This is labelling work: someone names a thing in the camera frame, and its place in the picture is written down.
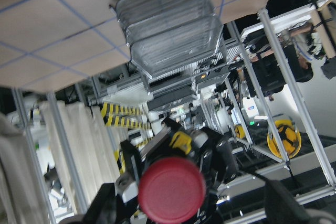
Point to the silver wire mesh shelf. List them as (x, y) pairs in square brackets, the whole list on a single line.
[(167, 35)]

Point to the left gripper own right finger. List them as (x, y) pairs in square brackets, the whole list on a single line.
[(281, 207)]

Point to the red emergency stop button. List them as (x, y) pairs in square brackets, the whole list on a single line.
[(172, 188)]

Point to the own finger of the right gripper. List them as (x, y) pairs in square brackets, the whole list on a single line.
[(127, 183), (223, 167)]

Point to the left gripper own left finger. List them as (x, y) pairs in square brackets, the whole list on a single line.
[(103, 208)]

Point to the yellow hard hat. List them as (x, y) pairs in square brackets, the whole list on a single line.
[(290, 137)]

